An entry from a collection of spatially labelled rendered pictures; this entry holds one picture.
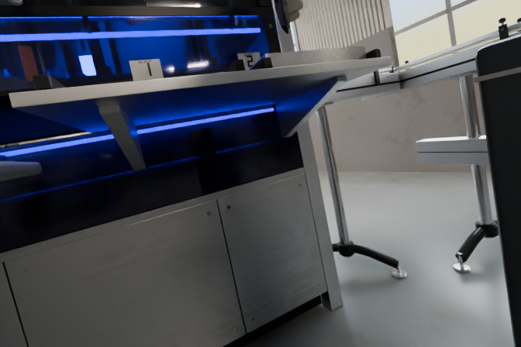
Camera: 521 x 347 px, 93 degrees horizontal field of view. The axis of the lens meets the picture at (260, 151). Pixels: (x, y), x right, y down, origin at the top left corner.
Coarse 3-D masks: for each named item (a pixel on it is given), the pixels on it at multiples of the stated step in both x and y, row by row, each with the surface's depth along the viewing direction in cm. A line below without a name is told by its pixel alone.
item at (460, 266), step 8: (480, 224) 115; (496, 224) 114; (472, 232) 113; (480, 232) 112; (488, 232) 112; (496, 232) 112; (472, 240) 110; (480, 240) 110; (464, 248) 109; (472, 248) 108; (456, 256) 110; (464, 256) 106; (456, 264) 110; (464, 264) 109; (464, 272) 106
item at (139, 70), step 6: (132, 60) 73; (138, 60) 73; (144, 60) 74; (150, 60) 75; (156, 60) 75; (132, 66) 73; (138, 66) 73; (144, 66) 74; (150, 66) 75; (156, 66) 75; (132, 72) 73; (138, 72) 73; (144, 72) 74; (156, 72) 75; (138, 78) 73; (144, 78) 74; (150, 78) 75; (156, 78) 75
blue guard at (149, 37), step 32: (0, 32) 62; (32, 32) 64; (64, 32) 67; (96, 32) 70; (128, 32) 73; (160, 32) 76; (192, 32) 80; (224, 32) 84; (256, 32) 88; (0, 64) 62; (32, 64) 64; (64, 64) 67; (96, 64) 69; (128, 64) 72; (160, 64) 76; (192, 64) 80; (224, 64) 84
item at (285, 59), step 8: (336, 48) 55; (344, 48) 56; (352, 48) 56; (360, 48) 57; (264, 56) 49; (272, 56) 49; (280, 56) 50; (288, 56) 50; (296, 56) 51; (304, 56) 52; (312, 56) 52; (320, 56) 53; (328, 56) 54; (336, 56) 55; (344, 56) 56; (352, 56) 56; (360, 56) 57; (280, 64) 50; (288, 64) 50; (296, 64) 51; (304, 64) 52
